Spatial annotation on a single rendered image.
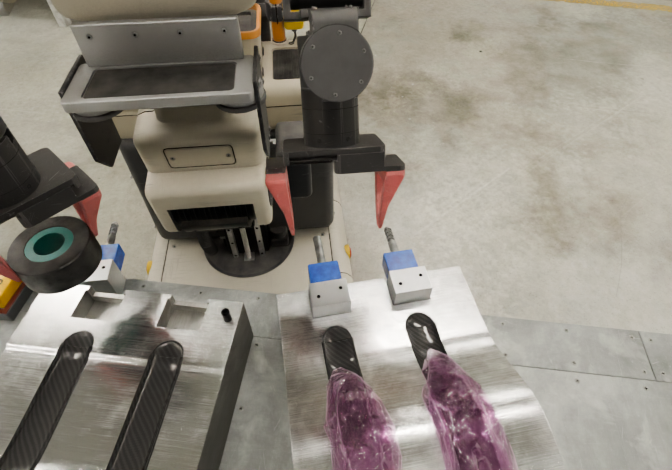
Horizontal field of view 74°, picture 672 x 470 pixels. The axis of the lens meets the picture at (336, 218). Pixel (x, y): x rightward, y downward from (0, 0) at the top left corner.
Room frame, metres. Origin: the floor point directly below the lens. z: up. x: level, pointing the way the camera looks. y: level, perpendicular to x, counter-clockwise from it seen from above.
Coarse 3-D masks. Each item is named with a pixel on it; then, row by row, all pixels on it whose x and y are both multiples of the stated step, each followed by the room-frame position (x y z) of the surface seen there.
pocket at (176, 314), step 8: (168, 304) 0.29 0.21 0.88; (176, 304) 0.29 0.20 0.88; (184, 304) 0.29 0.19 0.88; (192, 304) 0.29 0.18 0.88; (200, 304) 0.29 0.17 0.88; (168, 312) 0.28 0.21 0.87; (176, 312) 0.29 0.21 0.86; (184, 312) 0.29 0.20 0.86; (192, 312) 0.29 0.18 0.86; (200, 312) 0.29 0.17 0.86; (160, 320) 0.26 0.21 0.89; (168, 320) 0.27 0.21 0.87; (176, 320) 0.27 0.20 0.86; (184, 320) 0.27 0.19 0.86; (192, 320) 0.27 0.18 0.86; (200, 320) 0.27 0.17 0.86; (176, 328) 0.26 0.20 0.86; (184, 328) 0.26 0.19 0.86; (192, 328) 0.26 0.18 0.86
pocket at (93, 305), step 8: (88, 296) 0.30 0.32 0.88; (96, 296) 0.30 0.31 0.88; (104, 296) 0.30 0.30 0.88; (112, 296) 0.30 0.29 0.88; (120, 296) 0.30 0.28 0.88; (80, 304) 0.28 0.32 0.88; (88, 304) 0.29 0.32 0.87; (96, 304) 0.30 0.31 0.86; (104, 304) 0.30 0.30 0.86; (112, 304) 0.30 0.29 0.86; (120, 304) 0.30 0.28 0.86; (80, 312) 0.28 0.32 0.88; (88, 312) 0.29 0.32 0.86; (96, 312) 0.29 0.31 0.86; (104, 312) 0.29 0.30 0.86; (112, 312) 0.29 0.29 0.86; (104, 320) 0.27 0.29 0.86; (112, 320) 0.27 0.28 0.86
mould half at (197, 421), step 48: (48, 336) 0.24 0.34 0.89; (96, 336) 0.24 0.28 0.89; (144, 336) 0.24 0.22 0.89; (192, 336) 0.24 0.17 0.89; (240, 336) 0.25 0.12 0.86; (0, 384) 0.18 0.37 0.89; (96, 384) 0.18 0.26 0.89; (192, 384) 0.18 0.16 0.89; (240, 384) 0.22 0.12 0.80; (0, 432) 0.14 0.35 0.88; (96, 432) 0.14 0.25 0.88; (192, 432) 0.14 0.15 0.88
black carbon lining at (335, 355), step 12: (408, 324) 0.27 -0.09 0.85; (420, 324) 0.27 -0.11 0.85; (432, 324) 0.27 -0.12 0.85; (324, 336) 0.26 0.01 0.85; (336, 336) 0.26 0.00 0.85; (348, 336) 0.26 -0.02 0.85; (408, 336) 0.26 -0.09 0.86; (420, 336) 0.26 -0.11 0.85; (432, 336) 0.26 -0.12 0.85; (324, 348) 0.24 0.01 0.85; (336, 348) 0.24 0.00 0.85; (348, 348) 0.24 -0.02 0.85; (420, 348) 0.24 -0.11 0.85; (432, 348) 0.24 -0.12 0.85; (444, 348) 0.24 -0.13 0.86; (336, 360) 0.23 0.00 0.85; (348, 360) 0.23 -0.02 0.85; (420, 360) 0.22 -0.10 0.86; (360, 372) 0.21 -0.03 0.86
